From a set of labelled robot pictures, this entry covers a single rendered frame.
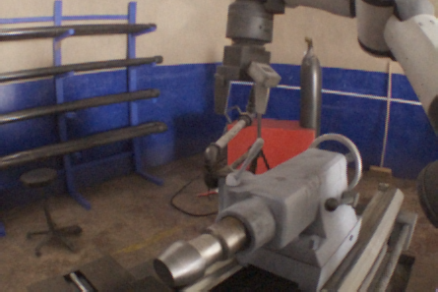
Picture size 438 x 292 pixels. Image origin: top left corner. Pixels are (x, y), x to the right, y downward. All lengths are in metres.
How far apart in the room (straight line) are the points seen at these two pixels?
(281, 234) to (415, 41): 0.48
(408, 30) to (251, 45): 0.29
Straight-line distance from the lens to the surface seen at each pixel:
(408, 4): 0.44
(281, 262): 0.87
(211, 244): 0.58
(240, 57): 0.55
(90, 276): 0.91
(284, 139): 2.96
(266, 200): 0.67
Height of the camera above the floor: 1.44
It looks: 13 degrees down
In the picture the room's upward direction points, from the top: 1 degrees counter-clockwise
